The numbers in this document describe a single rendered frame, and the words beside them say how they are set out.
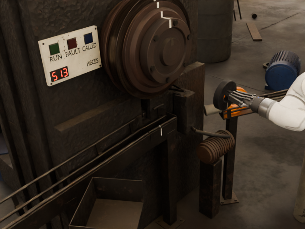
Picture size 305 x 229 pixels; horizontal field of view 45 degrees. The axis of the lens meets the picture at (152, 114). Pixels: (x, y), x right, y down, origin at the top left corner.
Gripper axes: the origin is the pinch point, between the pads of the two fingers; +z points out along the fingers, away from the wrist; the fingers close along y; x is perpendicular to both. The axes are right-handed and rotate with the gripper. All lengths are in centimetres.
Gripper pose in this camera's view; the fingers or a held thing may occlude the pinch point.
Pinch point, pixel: (225, 92)
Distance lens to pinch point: 183.8
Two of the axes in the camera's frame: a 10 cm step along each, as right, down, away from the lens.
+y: 7.1, -3.7, 6.0
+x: -0.1, -8.5, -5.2
